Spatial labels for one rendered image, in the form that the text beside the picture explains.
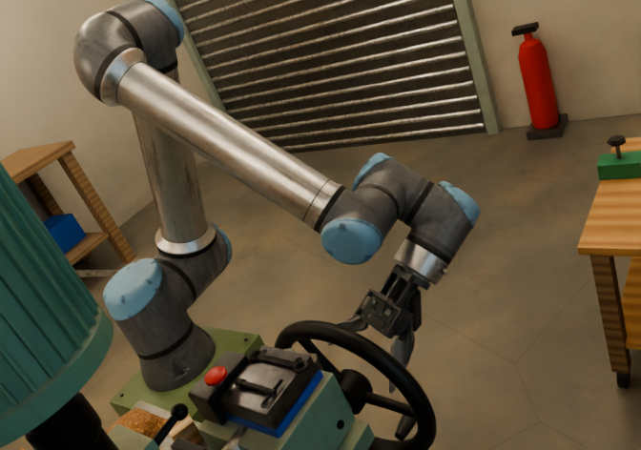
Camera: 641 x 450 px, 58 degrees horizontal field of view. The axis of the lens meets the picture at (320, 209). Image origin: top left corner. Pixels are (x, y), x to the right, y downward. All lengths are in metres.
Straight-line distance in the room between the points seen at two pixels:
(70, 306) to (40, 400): 0.08
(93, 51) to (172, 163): 0.33
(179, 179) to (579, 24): 2.43
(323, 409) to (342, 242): 0.28
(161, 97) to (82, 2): 3.77
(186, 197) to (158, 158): 0.12
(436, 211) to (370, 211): 0.14
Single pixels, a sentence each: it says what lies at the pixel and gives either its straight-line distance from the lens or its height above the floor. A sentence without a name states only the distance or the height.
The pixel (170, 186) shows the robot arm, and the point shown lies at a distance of 1.33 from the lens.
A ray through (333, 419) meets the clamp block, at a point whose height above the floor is 0.91.
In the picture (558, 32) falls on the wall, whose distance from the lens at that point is 3.33.
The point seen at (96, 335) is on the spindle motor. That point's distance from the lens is 0.56.
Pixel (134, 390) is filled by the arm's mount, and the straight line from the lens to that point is 1.56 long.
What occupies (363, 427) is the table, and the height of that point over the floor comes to 0.87.
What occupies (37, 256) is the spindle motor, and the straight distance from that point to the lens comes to 0.53.
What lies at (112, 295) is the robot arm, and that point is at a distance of 1.40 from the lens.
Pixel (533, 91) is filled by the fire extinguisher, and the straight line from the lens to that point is 3.28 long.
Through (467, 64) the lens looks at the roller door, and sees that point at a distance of 3.47.
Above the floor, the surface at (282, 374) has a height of 1.00.
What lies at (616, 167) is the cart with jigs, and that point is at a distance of 1.82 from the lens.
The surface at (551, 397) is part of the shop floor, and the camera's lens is 1.95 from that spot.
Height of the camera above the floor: 1.46
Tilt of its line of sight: 26 degrees down
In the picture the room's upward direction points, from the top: 23 degrees counter-clockwise
